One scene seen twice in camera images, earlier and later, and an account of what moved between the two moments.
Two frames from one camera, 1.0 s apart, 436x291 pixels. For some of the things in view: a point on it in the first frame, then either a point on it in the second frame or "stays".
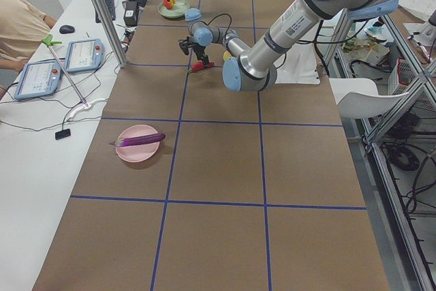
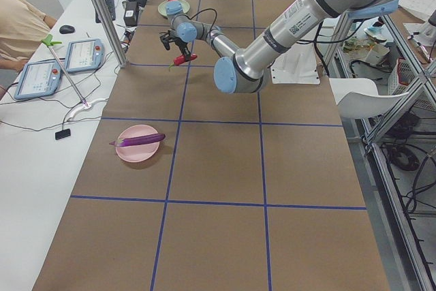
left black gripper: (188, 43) to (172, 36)
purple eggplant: (137, 140) stays
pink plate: (138, 152) stays
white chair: (359, 98) stays
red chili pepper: (199, 65) to (180, 60)
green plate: (178, 10) stays
